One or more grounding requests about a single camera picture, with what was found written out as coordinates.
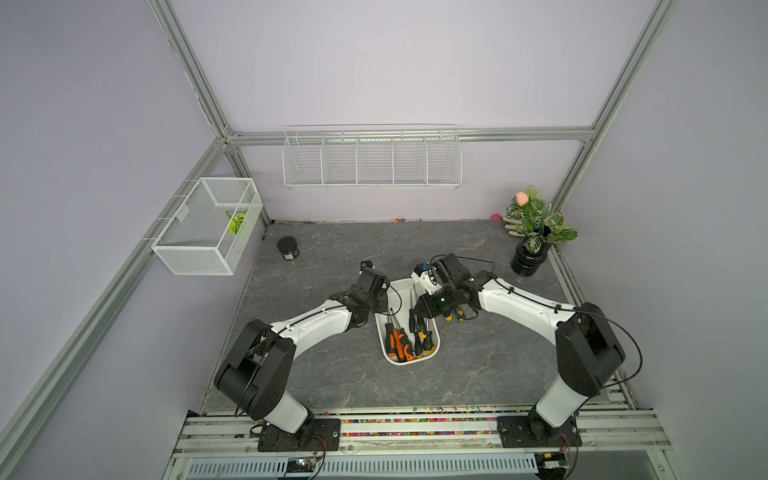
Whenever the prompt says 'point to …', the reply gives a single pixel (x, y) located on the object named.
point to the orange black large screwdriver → (390, 339)
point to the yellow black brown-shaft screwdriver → (461, 315)
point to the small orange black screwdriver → (428, 340)
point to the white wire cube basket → (203, 234)
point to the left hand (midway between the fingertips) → (379, 297)
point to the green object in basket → (237, 221)
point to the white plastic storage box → (404, 337)
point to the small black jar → (287, 245)
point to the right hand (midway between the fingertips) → (417, 307)
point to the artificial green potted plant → (530, 212)
